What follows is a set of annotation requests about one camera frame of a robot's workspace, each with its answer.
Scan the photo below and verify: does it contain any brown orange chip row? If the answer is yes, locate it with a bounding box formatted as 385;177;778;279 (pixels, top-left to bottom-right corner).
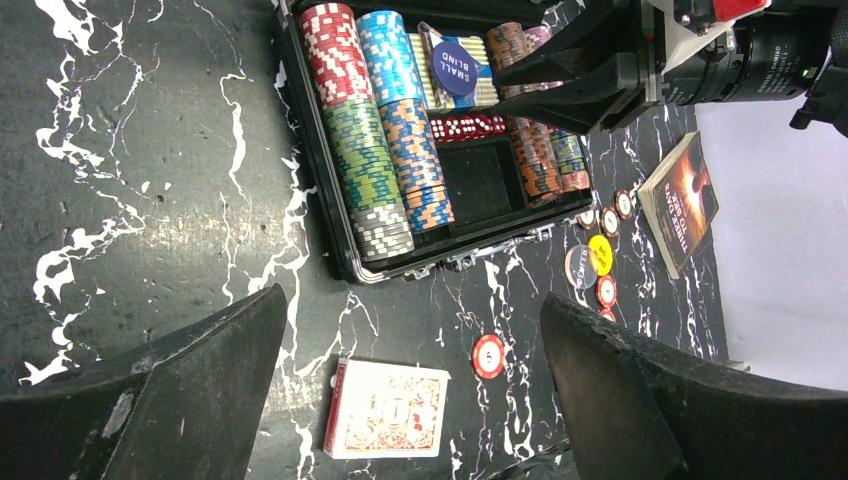
485;22;564;208

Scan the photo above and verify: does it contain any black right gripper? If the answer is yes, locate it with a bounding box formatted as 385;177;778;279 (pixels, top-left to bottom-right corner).
490;1;829;135

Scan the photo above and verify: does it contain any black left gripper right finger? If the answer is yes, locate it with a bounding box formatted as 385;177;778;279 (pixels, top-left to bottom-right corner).
540;294;847;479

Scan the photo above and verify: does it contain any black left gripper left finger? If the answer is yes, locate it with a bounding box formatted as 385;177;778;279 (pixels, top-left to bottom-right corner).
1;286;287;479

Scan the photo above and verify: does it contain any clear dealer button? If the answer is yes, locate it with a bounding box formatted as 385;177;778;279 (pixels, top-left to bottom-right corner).
564;245;599;290

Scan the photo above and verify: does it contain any black poker chip case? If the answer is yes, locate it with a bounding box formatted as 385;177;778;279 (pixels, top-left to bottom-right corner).
275;1;592;285

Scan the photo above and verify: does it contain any yellow big blind button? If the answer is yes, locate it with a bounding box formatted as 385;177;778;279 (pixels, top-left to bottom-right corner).
588;234;615;277

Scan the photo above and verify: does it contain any red green chip row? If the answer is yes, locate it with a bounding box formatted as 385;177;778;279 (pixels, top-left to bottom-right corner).
298;2;414;261

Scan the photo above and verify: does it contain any blue playing card deck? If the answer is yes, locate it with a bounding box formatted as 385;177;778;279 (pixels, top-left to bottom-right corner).
408;22;499;113

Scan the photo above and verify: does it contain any blue small blind button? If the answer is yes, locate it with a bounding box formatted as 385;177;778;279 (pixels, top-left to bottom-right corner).
431;41;478;97

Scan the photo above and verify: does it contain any pink green chip row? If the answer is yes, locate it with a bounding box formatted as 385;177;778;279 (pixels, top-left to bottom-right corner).
524;25;591;192

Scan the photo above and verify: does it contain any red translucent die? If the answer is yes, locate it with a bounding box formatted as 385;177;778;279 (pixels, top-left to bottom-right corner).
491;115;507;135
430;118;448;143
443;118;464;142
475;115;497;136
459;116;478;140

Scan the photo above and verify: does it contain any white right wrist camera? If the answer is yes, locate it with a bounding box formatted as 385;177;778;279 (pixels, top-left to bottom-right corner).
651;0;772;74

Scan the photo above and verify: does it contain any dark sunburst cover book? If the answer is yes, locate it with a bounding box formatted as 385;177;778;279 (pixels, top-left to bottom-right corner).
637;131;719;280

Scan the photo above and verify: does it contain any red white poker chip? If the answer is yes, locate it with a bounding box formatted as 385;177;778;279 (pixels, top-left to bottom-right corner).
599;308;616;323
595;275;618;309
472;334;505;380

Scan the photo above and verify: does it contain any blue orange chip row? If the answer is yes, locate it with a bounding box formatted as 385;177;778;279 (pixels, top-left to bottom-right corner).
356;10;455;234

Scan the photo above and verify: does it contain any red playing card deck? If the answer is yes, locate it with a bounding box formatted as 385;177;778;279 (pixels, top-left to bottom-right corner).
323;358;451;460

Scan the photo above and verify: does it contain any brown white poker chip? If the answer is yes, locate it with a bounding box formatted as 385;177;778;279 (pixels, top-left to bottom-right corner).
599;208;620;238
614;190;634;220
576;208;598;231

